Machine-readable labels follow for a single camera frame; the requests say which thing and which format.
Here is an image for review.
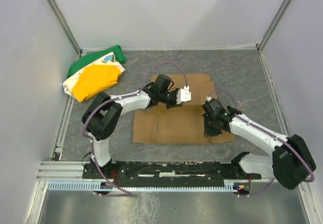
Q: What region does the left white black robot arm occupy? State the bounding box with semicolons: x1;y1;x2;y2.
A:
82;74;191;167

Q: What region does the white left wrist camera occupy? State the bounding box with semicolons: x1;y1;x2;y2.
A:
177;86;191;104

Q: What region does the left aluminium corner post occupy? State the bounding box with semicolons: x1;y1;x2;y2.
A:
46;0;82;56

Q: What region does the metal front shelf sheet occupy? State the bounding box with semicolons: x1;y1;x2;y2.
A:
39;185;309;223

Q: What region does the right aluminium corner post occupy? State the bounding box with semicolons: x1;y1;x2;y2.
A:
257;0;293;53

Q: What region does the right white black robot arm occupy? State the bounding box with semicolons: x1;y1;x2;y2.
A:
202;96;316;190

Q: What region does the yellow cloth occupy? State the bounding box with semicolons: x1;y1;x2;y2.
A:
72;65;122;102

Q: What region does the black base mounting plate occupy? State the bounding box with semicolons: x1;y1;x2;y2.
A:
82;160;262;187

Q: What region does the brown cardboard box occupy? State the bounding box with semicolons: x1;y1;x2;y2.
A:
133;74;235;144

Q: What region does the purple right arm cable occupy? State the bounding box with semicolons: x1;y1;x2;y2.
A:
208;89;316;198

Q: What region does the light blue cable duct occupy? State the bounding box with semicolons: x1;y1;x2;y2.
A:
47;181;237;193

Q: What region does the aluminium front rail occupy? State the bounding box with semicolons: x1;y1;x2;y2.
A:
36;160;313;182

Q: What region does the aluminium corner post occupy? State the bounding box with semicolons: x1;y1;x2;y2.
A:
46;0;82;56
257;0;293;53

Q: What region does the green cloth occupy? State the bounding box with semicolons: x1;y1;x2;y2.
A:
67;45;127;78

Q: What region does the white patterned cloth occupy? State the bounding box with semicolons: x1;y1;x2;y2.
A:
63;52;126;98

